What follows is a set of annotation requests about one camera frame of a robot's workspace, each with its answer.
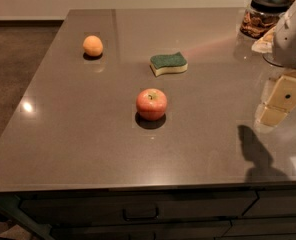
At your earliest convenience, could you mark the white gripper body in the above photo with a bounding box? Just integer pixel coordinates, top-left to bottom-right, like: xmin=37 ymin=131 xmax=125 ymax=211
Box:
xmin=272 ymin=0 xmax=296 ymax=69

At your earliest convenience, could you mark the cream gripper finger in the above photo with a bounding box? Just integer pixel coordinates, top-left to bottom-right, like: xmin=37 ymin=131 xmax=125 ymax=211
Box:
xmin=256 ymin=69 xmax=296 ymax=127

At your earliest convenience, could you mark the red apple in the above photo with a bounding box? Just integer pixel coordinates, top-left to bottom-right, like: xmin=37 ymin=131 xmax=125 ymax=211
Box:
xmin=136 ymin=88 xmax=168 ymax=121

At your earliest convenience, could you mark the snack packet near jar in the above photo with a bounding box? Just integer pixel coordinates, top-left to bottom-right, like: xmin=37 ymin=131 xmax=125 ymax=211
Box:
xmin=251 ymin=27 xmax=275 ymax=54

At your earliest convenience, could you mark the glass jar black lid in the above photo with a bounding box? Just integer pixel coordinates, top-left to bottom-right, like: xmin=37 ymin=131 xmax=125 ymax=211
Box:
xmin=240 ymin=0 xmax=290 ymax=39

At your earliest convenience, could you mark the dark right drawer front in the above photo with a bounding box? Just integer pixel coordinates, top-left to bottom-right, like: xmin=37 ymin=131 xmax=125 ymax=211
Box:
xmin=243 ymin=190 xmax=296 ymax=217

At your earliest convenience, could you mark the green yellow sponge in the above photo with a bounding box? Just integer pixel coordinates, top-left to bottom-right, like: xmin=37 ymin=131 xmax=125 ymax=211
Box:
xmin=150 ymin=52 xmax=188 ymax=77

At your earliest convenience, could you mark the dark lower drawer front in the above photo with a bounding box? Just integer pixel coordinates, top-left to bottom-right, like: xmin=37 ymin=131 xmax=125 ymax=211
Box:
xmin=51 ymin=221 xmax=231 ymax=240

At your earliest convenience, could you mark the orange fruit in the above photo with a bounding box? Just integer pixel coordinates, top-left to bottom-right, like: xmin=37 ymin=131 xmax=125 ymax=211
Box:
xmin=83 ymin=35 xmax=103 ymax=57

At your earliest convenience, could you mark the dark drawer front with handle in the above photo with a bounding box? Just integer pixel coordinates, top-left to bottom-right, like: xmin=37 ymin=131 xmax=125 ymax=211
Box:
xmin=20 ymin=191 xmax=257 ymax=226

